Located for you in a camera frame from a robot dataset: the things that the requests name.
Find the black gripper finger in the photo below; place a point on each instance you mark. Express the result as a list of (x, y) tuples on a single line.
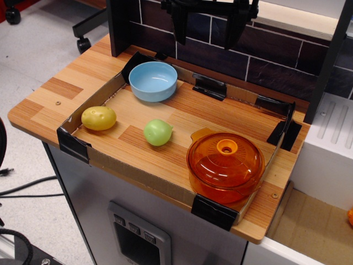
[(234, 28), (180, 21)]

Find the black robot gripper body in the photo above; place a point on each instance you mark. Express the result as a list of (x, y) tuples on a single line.
[(181, 9)]

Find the light blue plastic bowl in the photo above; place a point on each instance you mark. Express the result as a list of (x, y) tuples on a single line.
[(153, 81)]

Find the green toy pear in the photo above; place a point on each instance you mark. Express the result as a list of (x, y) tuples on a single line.
[(157, 132)]

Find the cardboard fence with black tape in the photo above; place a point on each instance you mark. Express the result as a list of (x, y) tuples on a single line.
[(204, 99)]

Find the black office chair base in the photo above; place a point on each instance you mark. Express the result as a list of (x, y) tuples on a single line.
[(87, 25)]

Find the yellow toy potato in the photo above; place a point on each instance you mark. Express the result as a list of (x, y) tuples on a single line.
[(98, 118)]

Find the orange transparent pot lid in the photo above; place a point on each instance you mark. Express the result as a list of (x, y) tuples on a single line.
[(225, 161)]

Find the orange transparent pot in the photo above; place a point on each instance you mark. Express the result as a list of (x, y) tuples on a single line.
[(220, 190)]

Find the grey toy oven cabinet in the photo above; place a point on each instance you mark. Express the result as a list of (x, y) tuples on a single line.
[(124, 224)]

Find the white toy sink unit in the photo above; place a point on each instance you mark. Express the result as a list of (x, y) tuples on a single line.
[(311, 225)]

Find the orange toy in sink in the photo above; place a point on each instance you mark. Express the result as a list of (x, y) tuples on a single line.
[(350, 216)]

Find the black post left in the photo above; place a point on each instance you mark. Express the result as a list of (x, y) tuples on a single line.
[(120, 15)]

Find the black post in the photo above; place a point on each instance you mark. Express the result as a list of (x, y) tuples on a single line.
[(330, 59), (120, 15)]

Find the black post right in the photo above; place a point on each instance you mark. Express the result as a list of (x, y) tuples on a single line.
[(330, 59)]

